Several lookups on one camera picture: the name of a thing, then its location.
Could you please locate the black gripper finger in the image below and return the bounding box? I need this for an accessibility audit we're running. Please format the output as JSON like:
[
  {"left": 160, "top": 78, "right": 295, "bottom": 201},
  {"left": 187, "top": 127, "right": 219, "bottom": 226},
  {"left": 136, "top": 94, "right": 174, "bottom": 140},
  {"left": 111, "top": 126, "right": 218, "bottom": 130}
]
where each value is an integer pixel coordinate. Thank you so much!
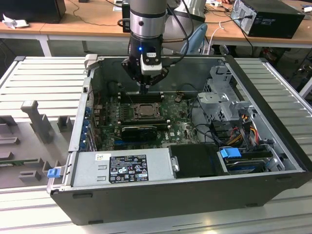
[
  {"left": 145, "top": 67, "right": 169, "bottom": 95},
  {"left": 120, "top": 58, "right": 147, "bottom": 95}
]

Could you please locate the metal socket cover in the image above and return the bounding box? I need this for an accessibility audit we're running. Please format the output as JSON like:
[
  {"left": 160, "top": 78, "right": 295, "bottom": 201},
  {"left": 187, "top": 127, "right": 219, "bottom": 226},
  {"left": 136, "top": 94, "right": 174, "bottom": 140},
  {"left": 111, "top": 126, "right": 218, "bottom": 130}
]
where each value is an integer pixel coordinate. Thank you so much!
[{"left": 133, "top": 104, "right": 163, "bottom": 119}]

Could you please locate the square CPU chip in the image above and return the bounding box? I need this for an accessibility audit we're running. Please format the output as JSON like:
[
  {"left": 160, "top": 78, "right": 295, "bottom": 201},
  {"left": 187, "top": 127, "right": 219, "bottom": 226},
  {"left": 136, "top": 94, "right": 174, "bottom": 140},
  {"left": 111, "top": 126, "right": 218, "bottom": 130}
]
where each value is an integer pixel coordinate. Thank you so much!
[{"left": 139, "top": 105, "right": 157, "bottom": 117}]

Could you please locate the black RAM slot row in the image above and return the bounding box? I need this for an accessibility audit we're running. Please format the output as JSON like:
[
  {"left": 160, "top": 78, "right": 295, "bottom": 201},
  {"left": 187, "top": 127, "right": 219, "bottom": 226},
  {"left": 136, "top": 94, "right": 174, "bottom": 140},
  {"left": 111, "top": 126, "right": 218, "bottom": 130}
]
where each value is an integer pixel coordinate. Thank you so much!
[
  {"left": 119, "top": 118, "right": 171, "bottom": 130},
  {"left": 119, "top": 91, "right": 163, "bottom": 103}
]

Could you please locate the CPU socket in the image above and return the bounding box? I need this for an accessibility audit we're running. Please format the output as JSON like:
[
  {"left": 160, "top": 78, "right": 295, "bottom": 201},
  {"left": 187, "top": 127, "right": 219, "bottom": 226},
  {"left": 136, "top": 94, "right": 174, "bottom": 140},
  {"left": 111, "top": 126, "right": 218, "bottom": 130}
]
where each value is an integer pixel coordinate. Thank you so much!
[{"left": 132, "top": 102, "right": 164, "bottom": 121}]

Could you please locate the small black box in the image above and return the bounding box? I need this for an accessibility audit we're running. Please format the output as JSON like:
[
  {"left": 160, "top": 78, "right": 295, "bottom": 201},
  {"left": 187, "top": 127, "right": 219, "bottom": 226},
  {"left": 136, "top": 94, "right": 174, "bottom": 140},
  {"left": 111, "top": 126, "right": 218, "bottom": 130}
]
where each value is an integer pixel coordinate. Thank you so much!
[{"left": 121, "top": 2, "right": 131, "bottom": 34}]

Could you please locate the pale blue teach pendant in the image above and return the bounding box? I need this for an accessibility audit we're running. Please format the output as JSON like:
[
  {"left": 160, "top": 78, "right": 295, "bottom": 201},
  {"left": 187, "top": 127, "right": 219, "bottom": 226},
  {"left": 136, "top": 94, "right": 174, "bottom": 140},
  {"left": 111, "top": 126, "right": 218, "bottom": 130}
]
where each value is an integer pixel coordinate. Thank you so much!
[{"left": 179, "top": 23, "right": 209, "bottom": 55}]

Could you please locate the black graphics card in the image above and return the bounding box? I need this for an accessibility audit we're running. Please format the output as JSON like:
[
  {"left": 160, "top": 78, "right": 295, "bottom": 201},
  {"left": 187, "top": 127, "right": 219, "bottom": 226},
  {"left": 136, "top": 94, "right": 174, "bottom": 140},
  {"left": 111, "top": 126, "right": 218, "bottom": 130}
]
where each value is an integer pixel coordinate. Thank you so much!
[{"left": 120, "top": 125, "right": 158, "bottom": 142}]

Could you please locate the green motherboard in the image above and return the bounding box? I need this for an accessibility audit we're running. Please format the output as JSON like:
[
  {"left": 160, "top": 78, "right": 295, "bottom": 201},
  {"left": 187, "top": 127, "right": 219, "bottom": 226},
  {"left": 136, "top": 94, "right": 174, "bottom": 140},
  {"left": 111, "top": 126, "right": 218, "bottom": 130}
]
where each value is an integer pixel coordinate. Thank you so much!
[{"left": 94, "top": 94, "right": 208, "bottom": 151}]

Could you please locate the silver drive cage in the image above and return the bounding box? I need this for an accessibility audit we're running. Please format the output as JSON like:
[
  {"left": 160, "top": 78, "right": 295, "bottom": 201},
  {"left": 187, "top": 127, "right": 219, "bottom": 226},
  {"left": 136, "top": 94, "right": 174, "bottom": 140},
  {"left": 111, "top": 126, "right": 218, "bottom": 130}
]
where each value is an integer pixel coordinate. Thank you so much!
[{"left": 196, "top": 64, "right": 257, "bottom": 123}]

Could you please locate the wooden desk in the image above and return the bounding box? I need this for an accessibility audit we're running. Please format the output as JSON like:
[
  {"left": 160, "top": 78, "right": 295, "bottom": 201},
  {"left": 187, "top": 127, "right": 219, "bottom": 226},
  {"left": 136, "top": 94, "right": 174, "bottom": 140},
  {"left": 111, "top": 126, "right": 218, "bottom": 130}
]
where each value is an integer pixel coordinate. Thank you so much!
[{"left": 0, "top": 0, "right": 312, "bottom": 58}]

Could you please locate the black plastic air shroud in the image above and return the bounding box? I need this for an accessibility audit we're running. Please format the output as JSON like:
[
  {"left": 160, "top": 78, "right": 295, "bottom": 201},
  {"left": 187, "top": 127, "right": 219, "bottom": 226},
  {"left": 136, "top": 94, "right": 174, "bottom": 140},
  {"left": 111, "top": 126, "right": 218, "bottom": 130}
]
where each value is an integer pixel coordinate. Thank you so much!
[{"left": 167, "top": 143, "right": 230, "bottom": 179}]

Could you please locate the grey power supply unit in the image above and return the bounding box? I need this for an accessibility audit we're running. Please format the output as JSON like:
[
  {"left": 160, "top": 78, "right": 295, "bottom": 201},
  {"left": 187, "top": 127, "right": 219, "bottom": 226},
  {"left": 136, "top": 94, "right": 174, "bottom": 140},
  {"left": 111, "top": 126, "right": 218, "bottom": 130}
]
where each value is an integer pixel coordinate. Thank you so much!
[{"left": 71, "top": 148, "right": 176, "bottom": 188}]

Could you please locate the black monitor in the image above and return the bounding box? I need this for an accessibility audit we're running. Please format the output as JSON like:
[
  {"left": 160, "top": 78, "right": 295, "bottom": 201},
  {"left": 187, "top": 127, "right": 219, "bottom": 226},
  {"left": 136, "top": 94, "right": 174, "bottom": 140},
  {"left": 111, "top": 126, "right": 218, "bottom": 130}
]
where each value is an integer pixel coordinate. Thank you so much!
[{"left": 0, "top": 0, "right": 67, "bottom": 24}]

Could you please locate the grey parts rack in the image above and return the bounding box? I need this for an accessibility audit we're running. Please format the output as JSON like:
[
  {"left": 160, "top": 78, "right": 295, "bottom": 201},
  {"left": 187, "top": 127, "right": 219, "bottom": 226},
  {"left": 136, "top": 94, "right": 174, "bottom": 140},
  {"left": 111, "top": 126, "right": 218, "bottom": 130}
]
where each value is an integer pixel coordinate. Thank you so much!
[{"left": 0, "top": 99, "right": 77, "bottom": 190}]

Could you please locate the hard disk in blue carrier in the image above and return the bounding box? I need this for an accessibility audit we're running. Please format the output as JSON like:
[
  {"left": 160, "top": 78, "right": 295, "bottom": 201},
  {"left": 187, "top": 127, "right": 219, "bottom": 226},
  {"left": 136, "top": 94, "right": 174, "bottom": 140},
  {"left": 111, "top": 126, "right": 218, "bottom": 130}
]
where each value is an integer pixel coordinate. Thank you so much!
[{"left": 218, "top": 147, "right": 270, "bottom": 175}]

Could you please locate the crumpled white paper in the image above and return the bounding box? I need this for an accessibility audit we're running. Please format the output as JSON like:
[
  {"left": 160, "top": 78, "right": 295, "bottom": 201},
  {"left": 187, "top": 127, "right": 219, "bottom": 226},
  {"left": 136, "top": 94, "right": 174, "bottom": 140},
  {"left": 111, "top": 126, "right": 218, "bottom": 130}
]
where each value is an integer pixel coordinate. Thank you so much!
[{"left": 1, "top": 13, "right": 30, "bottom": 30}]

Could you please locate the black open PC case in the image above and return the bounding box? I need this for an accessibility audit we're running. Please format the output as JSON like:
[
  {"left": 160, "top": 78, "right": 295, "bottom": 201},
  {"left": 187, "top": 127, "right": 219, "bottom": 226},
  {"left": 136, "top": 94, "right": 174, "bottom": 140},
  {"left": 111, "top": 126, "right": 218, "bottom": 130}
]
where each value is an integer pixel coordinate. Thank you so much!
[{"left": 46, "top": 54, "right": 312, "bottom": 226}]

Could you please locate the blue case latch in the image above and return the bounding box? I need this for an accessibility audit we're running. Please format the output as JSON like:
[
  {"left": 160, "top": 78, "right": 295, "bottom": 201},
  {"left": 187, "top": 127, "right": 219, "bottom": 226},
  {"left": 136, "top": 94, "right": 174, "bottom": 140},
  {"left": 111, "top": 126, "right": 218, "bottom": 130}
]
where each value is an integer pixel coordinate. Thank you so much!
[{"left": 47, "top": 168, "right": 61, "bottom": 179}]

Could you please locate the black desktop computer tower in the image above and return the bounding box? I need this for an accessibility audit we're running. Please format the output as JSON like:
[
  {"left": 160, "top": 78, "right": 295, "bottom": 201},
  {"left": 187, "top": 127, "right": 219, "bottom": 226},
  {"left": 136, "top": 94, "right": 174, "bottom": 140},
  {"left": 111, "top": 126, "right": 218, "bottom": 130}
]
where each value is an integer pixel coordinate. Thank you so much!
[{"left": 231, "top": 0, "right": 306, "bottom": 39}]

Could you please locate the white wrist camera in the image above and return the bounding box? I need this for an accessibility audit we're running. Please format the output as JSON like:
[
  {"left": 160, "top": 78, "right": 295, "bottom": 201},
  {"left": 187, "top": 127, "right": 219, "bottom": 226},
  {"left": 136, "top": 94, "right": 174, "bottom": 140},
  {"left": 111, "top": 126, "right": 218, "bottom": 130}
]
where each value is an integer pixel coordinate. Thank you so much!
[{"left": 139, "top": 46, "right": 163, "bottom": 75}]

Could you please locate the grey case handle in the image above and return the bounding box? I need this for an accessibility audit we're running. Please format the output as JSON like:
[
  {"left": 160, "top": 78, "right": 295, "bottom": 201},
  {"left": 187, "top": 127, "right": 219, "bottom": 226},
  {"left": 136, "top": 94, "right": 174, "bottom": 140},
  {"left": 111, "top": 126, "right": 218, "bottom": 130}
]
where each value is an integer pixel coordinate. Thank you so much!
[{"left": 83, "top": 54, "right": 100, "bottom": 73}]

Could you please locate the black looped wire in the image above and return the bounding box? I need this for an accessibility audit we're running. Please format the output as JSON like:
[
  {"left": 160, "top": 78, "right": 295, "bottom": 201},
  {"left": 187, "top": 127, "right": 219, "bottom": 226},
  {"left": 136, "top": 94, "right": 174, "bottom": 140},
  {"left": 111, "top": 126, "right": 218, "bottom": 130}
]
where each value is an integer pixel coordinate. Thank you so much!
[{"left": 189, "top": 97, "right": 220, "bottom": 145}]

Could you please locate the white cable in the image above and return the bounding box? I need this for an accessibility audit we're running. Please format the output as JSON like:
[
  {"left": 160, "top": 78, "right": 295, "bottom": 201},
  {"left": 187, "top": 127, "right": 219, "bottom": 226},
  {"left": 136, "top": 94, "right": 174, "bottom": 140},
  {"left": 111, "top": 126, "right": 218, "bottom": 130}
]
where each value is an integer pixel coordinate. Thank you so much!
[{"left": 200, "top": 20, "right": 227, "bottom": 55}]

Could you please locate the yellow and red wire bundle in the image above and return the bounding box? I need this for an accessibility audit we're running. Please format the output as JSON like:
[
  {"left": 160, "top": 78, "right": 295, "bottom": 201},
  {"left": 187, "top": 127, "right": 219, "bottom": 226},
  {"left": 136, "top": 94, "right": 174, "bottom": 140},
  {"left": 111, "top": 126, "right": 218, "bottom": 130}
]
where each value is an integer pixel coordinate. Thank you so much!
[{"left": 227, "top": 121, "right": 260, "bottom": 147}]

